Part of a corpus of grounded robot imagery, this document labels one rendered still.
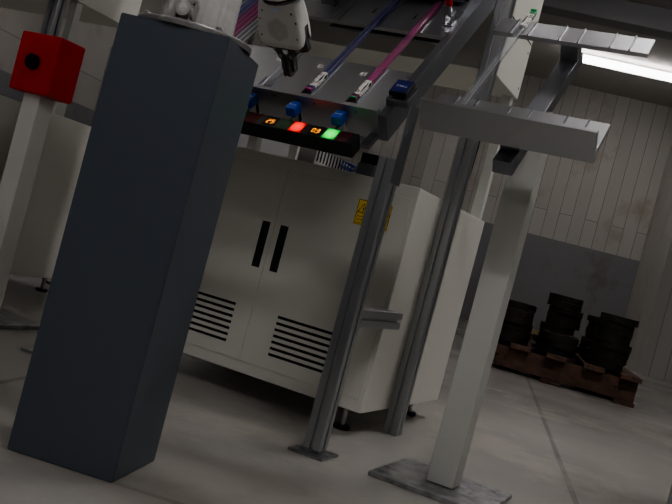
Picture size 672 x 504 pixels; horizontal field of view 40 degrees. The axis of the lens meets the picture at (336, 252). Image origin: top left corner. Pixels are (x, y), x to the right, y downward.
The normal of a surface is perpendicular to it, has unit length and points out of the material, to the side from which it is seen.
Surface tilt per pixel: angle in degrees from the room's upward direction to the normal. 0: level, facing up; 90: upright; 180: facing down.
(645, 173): 90
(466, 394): 90
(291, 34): 133
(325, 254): 90
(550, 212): 90
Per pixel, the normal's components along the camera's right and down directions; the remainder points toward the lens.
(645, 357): -0.16, -0.04
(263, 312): -0.39, -0.10
